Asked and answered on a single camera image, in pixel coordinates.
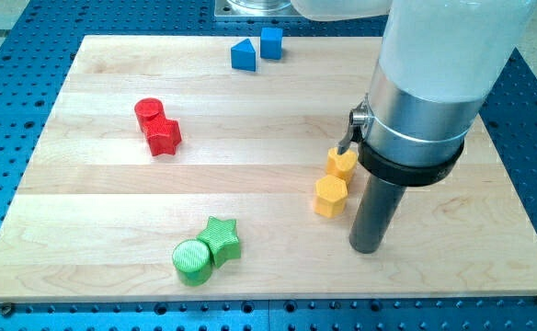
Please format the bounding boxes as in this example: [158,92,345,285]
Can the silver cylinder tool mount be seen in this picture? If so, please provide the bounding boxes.
[337,65,483,187]

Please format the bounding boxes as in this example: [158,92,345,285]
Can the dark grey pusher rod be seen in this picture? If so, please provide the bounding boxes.
[348,176,406,254]

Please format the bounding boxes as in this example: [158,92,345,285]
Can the yellow heart block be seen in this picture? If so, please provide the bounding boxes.
[326,148,358,184]

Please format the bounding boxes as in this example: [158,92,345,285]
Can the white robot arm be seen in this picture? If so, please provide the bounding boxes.
[292,0,537,254]

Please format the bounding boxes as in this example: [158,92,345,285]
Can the yellow hexagon block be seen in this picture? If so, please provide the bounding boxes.
[314,175,348,218]

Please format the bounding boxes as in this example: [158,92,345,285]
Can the green star block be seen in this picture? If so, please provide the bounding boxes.
[197,216,242,268]

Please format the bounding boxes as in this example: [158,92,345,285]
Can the blue cube block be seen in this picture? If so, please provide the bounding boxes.
[260,28,283,60]

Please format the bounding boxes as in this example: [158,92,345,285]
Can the blue triangle block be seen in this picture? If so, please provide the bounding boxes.
[230,39,257,72]

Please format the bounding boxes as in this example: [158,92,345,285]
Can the green cylinder block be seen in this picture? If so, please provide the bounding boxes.
[172,239,212,286]

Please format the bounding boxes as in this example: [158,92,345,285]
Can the light wooden board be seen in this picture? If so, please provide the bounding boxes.
[0,36,537,302]

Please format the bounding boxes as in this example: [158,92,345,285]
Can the red star block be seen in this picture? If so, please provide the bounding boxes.
[143,115,182,156]

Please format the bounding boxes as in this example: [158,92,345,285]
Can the red cylinder block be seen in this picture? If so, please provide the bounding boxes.
[134,97,165,131]

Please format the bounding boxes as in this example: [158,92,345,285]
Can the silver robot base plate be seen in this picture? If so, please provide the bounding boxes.
[213,0,300,18]

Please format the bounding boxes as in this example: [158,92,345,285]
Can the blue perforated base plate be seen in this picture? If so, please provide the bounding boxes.
[0,0,537,330]

